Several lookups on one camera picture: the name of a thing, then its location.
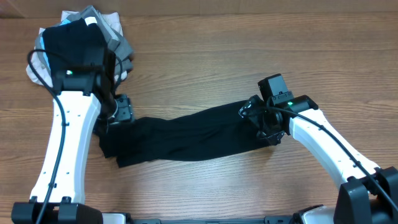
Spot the black t-shirt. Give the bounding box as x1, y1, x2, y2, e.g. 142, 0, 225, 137
99, 101, 270, 167

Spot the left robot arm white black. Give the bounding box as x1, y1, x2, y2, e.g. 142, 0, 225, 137
11, 47, 133, 223

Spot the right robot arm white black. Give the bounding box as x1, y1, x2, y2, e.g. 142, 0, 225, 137
239, 95, 397, 224

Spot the folded grey shirt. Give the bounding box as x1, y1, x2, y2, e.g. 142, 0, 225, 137
26, 5, 134, 87

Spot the folded black shirt on pile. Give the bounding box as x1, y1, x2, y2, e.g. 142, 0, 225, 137
42, 19, 107, 84

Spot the folded beige shirt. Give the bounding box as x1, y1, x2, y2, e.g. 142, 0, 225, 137
26, 11, 134, 87

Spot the folded light blue shirt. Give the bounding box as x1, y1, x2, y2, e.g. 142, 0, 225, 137
35, 19, 71, 73

